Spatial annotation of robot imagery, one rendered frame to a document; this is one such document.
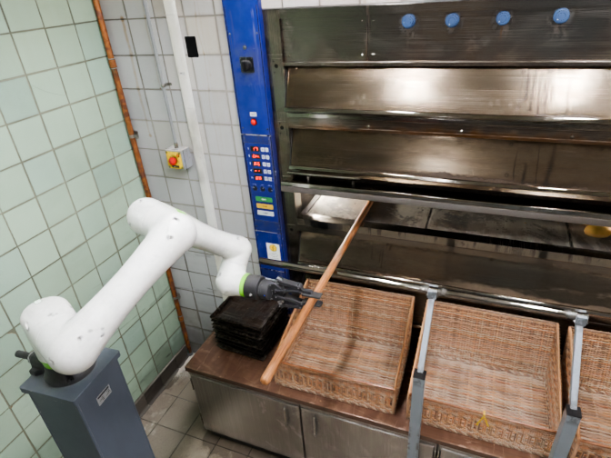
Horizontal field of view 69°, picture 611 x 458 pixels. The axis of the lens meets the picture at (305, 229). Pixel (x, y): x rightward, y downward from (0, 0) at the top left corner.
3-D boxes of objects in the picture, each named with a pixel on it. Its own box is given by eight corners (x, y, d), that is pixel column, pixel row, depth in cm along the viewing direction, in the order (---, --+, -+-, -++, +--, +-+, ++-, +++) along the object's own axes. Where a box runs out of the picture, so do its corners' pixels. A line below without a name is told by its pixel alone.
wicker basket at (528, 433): (422, 340, 222) (425, 296, 209) (547, 367, 203) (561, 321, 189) (403, 420, 184) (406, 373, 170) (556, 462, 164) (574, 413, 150)
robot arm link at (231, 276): (221, 294, 178) (206, 291, 168) (228, 263, 181) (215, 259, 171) (251, 301, 173) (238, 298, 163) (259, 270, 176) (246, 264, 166)
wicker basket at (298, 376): (309, 317, 243) (305, 276, 229) (414, 338, 224) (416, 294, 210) (273, 384, 204) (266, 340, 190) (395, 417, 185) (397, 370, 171)
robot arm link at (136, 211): (133, 235, 132) (150, 198, 132) (113, 223, 140) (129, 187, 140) (180, 250, 146) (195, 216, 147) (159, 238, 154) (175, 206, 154)
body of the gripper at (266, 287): (265, 273, 168) (287, 277, 165) (267, 291, 172) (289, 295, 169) (256, 284, 162) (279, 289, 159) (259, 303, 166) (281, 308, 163)
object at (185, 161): (176, 164, 228) (172, 144, 223) (193, 164, 225) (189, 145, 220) (167, 169, 222) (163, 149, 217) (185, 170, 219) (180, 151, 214)
